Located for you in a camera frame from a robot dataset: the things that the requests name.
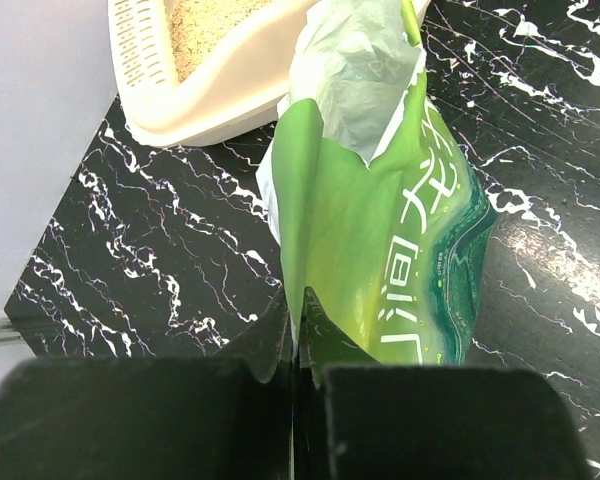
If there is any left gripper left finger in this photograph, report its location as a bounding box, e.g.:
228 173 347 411
0 293 292 479

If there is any green litter bag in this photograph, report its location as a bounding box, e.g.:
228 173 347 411
256 1 495 365

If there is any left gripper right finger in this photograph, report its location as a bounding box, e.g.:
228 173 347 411
297 289 592 479

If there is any beige litter box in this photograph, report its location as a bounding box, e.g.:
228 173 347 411
108 1 427 157

